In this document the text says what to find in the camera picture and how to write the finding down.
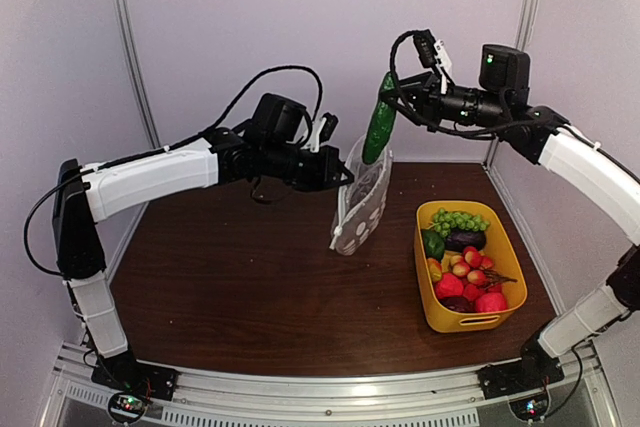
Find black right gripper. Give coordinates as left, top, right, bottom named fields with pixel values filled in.
left=380, top=70, right=508, bottom=132

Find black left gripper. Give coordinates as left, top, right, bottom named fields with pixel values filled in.
left=262, top=139, right=355, bottom=192

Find green toy cucumber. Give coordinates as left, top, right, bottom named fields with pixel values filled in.
left=361, top=72, right=397, bottom=165

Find clear polka dot zip bag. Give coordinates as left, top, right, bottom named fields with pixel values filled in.
left=329, top=135, right=393, bottom=256

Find green toy pepper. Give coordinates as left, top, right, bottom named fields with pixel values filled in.
left=421, top=229, right=446, bottom=262

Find purple toy eggplant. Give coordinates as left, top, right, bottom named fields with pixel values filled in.
left=444, top=229, right=487, bottom=252

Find red toy strawberry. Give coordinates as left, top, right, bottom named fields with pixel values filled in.
left=434, top=273, right=464, bottom=300

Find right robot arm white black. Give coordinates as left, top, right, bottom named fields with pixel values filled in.
left=379, top=30, right=639, bottom=389

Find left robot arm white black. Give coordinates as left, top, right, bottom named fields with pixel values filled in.
left=52, top=94, right=354, bottom=391

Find green toy grapes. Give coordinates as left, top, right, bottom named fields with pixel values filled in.
left=429, top=208, right=490, bottom=238

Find dark red toy beet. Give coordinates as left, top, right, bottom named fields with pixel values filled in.
left=440, top=296, right=475, bottom=314

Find yellow plastic basket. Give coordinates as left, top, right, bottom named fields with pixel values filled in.
left=414, top=201, right=528, bottom=333

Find pink toy fruit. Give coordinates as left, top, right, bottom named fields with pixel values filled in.
left=474, top=292, right=508, bottom=314

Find right circuit board with leds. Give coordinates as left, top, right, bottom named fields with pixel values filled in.
left=509, top=396, right=549, bottom=422

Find circuit board with leds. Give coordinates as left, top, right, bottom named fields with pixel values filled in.
left=107, top=392, right=149, bottom=423
left=509, top=396, right=549, bottom=422

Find left circuit board with leds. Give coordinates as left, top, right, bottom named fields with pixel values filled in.
left=107, top=392, right=149, bottom=423

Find black right camera cable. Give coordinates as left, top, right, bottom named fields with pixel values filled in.
left=389, top=30, right=506, bottom=138

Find black camera cable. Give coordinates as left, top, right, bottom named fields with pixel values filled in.
left=74, top=65, right=324, bottom=173
left=389, top=30, right=506, bottom=138

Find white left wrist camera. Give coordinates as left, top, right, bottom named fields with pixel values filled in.
left=303, top=113, right=339, bottom=153

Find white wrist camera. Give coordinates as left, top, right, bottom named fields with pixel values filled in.
left=303, top=113, right=339, bottom=153
left=413, top=29, right=453, bottom=84

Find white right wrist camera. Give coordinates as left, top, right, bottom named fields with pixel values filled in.
left=413, top=29, right=453, bottom=84

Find front aluminium rail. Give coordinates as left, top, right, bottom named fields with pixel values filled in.
left=49, top=341, right=616, bottom=427

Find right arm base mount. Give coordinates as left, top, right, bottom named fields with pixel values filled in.
left=477, top=355, right=565, bottom=400

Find black left camera cable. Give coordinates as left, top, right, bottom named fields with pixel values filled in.
left=74, top=65, right=324, bottom=173

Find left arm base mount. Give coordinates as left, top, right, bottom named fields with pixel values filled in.
left=91, top=352, right=178, bottom=401

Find left aluminium frame post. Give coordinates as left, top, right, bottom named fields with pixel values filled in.
left=113, top=0, right=161, bottom=148

